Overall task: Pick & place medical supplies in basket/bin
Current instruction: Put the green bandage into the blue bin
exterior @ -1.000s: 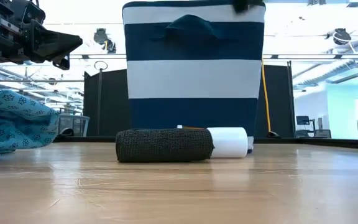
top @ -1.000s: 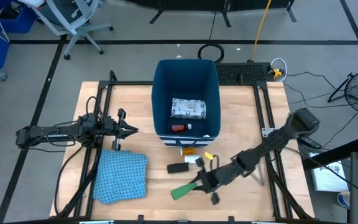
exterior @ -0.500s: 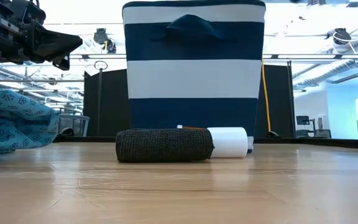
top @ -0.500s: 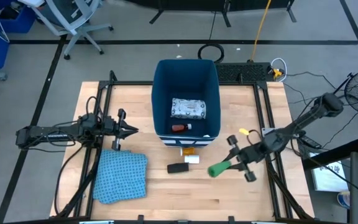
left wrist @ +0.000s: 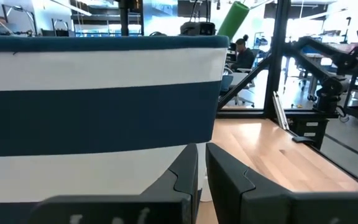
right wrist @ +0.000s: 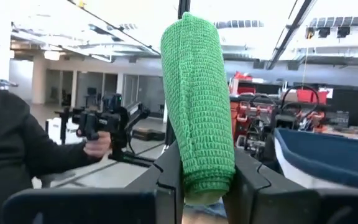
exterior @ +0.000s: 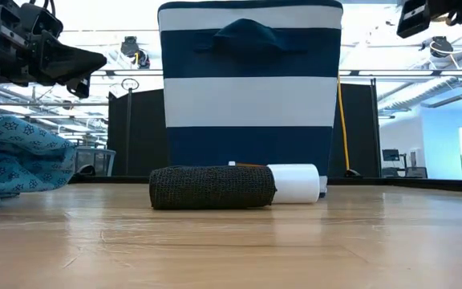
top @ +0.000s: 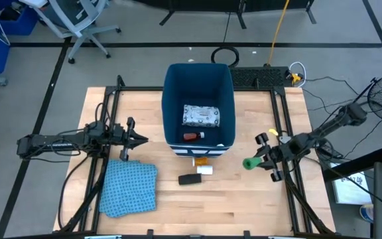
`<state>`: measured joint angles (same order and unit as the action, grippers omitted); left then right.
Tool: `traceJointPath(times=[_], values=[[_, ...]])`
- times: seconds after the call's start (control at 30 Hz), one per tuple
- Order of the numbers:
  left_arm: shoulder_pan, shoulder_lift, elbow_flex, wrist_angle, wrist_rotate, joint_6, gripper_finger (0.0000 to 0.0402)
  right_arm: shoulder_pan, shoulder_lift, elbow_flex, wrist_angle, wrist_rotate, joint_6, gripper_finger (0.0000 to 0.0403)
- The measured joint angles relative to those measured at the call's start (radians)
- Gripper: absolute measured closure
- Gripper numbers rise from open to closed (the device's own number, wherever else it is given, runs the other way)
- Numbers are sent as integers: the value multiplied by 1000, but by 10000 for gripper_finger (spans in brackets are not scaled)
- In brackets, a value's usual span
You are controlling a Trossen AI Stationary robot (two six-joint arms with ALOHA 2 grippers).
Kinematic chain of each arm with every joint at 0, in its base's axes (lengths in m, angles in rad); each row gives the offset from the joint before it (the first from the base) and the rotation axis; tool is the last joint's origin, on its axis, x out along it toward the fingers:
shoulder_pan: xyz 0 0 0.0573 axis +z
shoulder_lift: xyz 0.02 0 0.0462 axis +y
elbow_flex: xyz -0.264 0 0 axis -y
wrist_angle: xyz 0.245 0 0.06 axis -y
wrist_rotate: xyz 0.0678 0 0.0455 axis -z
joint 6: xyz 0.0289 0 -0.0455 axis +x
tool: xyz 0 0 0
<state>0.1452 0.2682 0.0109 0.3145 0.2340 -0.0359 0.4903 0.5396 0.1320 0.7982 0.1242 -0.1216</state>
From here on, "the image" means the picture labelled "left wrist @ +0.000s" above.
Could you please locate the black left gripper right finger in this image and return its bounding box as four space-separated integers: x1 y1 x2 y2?
206 142 358 224

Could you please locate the black vertical frame post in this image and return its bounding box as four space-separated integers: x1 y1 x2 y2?
118 0 145 37
264 0 291 119

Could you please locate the silver aluminium bar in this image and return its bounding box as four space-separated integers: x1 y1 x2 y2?
272 90 291 131

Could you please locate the black horizontal frame bar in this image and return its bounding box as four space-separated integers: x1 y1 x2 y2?
216 108 338 119

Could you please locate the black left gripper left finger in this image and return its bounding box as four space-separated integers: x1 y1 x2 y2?
26 142 200 224

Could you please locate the black box with white labels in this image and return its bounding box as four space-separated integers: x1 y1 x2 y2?
288 118 329 151

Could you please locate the green foam roll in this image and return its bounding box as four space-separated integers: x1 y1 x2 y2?
218 1 250 40

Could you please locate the small black flat clamp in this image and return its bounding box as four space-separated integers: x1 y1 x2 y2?
291 135 316 145

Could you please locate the black wheeled cart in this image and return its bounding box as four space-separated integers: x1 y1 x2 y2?
337 65 358 124

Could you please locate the black diagonal frame brace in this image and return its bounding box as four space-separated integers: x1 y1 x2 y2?
218 55 273 111

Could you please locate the blue white striped cloth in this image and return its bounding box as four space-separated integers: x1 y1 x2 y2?
0 34 230 224

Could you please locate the seated person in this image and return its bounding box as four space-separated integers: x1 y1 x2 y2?
230 34 256 72

